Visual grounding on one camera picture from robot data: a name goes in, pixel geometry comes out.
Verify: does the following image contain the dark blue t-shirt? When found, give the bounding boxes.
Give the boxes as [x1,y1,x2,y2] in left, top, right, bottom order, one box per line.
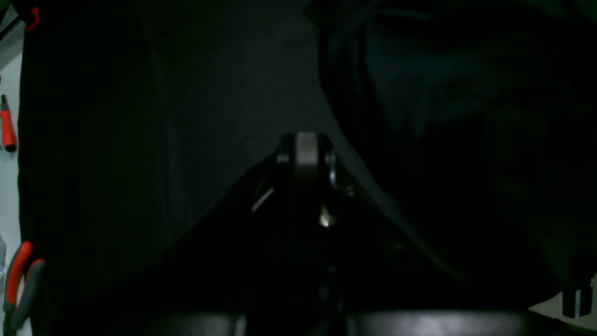
[305,0,596,285]

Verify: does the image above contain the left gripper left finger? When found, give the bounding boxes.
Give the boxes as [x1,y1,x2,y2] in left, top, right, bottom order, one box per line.
[163,135,308,299]

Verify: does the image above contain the black table cloth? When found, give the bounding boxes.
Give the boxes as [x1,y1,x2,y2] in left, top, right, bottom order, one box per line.
[18,0,359,304]

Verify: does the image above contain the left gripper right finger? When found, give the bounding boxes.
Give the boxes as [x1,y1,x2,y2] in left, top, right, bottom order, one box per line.
[305,133,420,299]

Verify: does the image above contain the red grey pliers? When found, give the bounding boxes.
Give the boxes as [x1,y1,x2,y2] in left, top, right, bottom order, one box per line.
[3,241,47,336]

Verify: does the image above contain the red handled screwdriver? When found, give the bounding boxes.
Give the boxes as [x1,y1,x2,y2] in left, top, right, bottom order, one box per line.
[0,94,18,153]

